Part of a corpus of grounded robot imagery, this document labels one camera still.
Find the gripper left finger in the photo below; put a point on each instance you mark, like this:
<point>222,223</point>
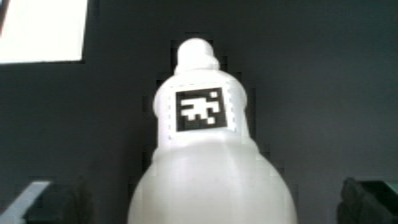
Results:
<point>42,205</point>

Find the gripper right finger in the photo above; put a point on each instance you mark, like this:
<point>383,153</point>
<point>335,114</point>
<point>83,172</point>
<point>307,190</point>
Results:
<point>367,205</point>

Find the white lamp bulb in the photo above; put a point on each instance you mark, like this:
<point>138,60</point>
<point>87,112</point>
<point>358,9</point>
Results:
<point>211,183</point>

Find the white marker sheet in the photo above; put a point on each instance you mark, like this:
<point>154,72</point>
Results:
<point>40,30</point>

